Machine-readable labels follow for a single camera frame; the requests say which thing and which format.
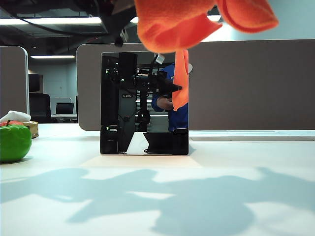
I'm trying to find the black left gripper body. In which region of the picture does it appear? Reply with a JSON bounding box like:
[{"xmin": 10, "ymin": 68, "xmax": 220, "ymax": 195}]
[{"xmin": 93, "ymin": 0, "xmax": 136, "ymax": 34}]

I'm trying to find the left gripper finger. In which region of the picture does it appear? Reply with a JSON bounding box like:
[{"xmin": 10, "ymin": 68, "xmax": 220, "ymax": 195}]
[{"xmin": 114, "ymin": 28, "xmax": 130, "ymax": 47}]

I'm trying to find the orange microfibre cloth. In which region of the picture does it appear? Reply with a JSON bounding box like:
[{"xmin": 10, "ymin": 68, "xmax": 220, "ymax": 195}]
[{"xmin": 134, "ymin": 0, "xmax": 280, "ymax": 55}]

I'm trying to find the square frameless table mirror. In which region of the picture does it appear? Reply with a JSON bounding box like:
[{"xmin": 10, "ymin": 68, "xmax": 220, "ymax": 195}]
[{"xmin": 99, "ymin": 51, "xmax": 189, "ymax": 156}]

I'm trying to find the long ceiling light strip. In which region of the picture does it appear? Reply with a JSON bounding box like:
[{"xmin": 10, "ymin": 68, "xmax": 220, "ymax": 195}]
[{"xmin": 0, "ymin": 15, "xmax": 222, "ymax": 26}]

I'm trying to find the short ceiling light strip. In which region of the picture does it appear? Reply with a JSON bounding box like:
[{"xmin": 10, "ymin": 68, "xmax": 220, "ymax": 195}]
[{"xmin": 30, "ymin": 55, "xmax": 75, "ymax": 59}]

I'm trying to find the open background laptop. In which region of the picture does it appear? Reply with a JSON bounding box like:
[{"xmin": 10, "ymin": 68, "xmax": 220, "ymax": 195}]
[{"xmin": 55, "ymin": 103, "xmax": 75, "ymax": 116}]

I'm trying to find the black background monitor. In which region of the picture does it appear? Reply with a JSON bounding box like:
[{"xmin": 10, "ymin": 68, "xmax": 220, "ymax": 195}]
[{"xmin": 28, "ymin": 73, "xmax": 44, "ymax": 93}]

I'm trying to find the white background desk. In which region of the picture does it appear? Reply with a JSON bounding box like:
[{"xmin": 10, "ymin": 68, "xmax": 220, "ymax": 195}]
[{"xmin": 50, "ymin": 113, "xmax": 78, "ymax": 123}]

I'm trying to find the black high-back office chair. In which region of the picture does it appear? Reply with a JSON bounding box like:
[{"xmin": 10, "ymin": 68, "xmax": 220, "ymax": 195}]
[{"xmin": 29, "ymin": 93, "xmax": 52, "ymax": 123}]

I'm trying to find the narrow grey desk partition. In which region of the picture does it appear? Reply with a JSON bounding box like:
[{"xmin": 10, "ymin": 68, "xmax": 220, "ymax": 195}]
[{"xmin": 0, "ymin": 46, "xmax": 30, "ymax": 119}]

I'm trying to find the gold brown packet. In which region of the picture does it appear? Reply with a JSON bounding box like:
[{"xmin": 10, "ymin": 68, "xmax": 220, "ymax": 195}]
[{"xmin": 23, "ymin": 121, "xmax": 39, "ymax": 139}]

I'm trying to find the orange round object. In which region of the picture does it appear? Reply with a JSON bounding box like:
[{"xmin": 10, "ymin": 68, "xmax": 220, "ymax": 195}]
[{"xmin": 0, "ymin": 119, "xmax": 25, "ymax": 127}]

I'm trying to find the long grey desk partition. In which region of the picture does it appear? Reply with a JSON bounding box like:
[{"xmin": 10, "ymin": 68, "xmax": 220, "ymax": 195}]
[{"xmin": 76, "ymin": 39, "xmax": 315, "ymax": 132}]

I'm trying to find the green artificial apple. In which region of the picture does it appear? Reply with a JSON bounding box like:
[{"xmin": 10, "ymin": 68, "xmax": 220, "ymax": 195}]
[{"xmin": 0, "ymin": 119, "xmax": 32, "ymax": 164}]

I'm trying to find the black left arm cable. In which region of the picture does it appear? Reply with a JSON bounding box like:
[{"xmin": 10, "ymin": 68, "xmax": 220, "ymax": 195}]
[{"xmin": 13, "ymin": 13, "xmax": 110, "ymax": 35}]

